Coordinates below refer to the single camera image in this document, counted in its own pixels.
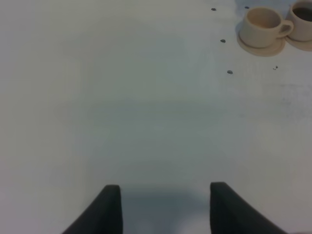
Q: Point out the beige teacup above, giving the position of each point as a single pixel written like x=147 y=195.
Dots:
x=300 y=14
x=261 y=26

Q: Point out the beige left teacup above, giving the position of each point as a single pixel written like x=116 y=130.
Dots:
x=261 y=26

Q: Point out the beige right teacup saucer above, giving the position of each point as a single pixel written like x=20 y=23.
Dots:
x=301 y=45

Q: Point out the beige right teacup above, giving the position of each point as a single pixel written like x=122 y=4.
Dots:
x=300 y=14

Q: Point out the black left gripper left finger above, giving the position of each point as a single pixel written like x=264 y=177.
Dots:
x=102 y=216

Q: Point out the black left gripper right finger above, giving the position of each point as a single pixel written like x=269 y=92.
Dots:
x=231 y=214

